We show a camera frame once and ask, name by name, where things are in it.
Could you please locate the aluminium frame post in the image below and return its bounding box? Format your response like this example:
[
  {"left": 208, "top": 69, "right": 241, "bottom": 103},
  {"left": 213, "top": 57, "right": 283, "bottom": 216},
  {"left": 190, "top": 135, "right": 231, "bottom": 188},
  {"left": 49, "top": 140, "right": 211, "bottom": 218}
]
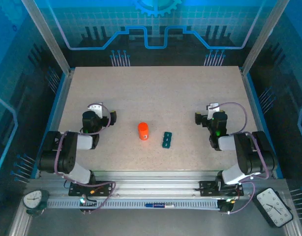
[
  {"left": 240, "top": 0, "right": 291, "bottom": 75},
  {"left": 20, "top": 0, "right": 72, "bottom": 75}
]

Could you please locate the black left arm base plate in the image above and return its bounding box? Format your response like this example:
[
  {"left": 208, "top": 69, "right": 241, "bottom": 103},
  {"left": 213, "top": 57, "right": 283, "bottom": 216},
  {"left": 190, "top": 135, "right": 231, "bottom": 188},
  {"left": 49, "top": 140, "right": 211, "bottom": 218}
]
[{"left": 68, "top": 180, "right": 114, "bottom": 197}]

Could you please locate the small black controller box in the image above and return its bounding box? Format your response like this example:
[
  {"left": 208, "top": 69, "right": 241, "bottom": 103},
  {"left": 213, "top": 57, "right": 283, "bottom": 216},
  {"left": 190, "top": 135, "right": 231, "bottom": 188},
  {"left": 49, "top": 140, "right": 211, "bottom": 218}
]
[
  {"left": 218, "top": 199, "right": 237, "bottom": 214},
  {"left": 78, "top": 194, "right": 98, "bottom": 215}
]

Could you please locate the black rectangular alarm clock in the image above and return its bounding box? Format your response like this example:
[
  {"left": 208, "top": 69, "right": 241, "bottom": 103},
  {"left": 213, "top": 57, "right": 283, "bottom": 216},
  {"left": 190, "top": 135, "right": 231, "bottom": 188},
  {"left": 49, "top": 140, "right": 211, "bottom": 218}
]
[{"left": 251, "top": 187, "right": 294, "bottom": 228}]

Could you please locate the orange pill bottle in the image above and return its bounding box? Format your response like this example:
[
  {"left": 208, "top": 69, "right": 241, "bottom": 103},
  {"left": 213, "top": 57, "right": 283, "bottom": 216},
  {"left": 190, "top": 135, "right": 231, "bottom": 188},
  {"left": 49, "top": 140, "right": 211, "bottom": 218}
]
[{"left": 137, "top": 126, "right": 150, "bottom": 141}]

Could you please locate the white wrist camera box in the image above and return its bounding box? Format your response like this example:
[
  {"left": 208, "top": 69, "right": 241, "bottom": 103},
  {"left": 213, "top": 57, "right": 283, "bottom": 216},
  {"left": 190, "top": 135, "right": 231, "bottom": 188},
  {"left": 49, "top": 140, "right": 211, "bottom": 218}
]
[
  {"left": 88, "top": 102, "right": 104, "bottom": 118},
  {"left": 206, "top": 103, "right": 222, "bottom": 120}
]

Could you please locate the blue and white marker pen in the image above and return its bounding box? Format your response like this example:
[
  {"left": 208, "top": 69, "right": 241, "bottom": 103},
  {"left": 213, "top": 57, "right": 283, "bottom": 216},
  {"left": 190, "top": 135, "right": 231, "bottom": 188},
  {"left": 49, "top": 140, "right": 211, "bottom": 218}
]
[{"left": 145, "top": 203, "right": 176, "bottom": 209}]

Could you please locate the round green desk clock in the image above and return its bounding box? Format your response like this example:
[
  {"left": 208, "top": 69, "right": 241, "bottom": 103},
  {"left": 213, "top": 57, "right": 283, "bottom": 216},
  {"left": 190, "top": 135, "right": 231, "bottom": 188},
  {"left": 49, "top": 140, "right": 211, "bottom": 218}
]
[{"left": 23, "top": 188, "right": 50, "bottom": 217}]

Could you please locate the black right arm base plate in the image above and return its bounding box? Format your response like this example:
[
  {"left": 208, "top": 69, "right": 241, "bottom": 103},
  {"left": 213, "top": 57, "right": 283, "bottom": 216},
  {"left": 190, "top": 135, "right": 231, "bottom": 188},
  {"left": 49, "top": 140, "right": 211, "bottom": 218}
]
[{"left": 199, "top": 180, "right": 244, "bottom": 197}]

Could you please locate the teal building block piece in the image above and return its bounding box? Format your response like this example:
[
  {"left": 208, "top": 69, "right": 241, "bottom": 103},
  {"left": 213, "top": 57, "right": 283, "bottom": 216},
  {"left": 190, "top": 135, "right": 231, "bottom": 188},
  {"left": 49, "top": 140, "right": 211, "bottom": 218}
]
[{"left": 161, "top": 131, "right": 173, "bottom": 149}]

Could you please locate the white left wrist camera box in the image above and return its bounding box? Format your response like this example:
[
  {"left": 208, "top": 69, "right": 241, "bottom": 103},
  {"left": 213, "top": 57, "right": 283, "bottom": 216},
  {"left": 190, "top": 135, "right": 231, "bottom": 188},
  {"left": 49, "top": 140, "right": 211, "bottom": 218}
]
[{"left": 88, "top": 102, "right": 104, "bottom": 118}]

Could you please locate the grey slotted cable duct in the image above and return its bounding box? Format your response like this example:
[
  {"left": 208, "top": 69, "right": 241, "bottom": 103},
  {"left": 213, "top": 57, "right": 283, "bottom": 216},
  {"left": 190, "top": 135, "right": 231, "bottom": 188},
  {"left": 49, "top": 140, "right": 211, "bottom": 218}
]
[{"left": 46, "top": 198, "right": 221, "bottom": 210}]

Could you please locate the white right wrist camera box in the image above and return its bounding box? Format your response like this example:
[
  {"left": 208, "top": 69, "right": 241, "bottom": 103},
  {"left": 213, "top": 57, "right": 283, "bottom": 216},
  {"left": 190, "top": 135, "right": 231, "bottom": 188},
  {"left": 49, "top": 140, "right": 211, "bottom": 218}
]
[{"left": 206, "top": 103, "right": 222, "bottom": 120}]

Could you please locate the aluminium extrusion base frame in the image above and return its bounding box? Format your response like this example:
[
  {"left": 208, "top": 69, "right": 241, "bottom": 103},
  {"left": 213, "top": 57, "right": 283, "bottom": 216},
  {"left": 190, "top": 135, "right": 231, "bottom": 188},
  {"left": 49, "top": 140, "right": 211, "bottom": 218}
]
[{"left": 27, "top": 170, "right": 288, "bottom": 200}]

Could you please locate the aluminium table side rail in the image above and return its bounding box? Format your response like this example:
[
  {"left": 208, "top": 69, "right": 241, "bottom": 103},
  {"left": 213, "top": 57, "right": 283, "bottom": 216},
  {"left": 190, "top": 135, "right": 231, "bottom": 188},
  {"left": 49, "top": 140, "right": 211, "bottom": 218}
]
[
  {"left": 240, "top": 67, "right": 285, "bottom": 179},
  {"left": 32, "top": 68, "right": 74, "bottom": 179}
]

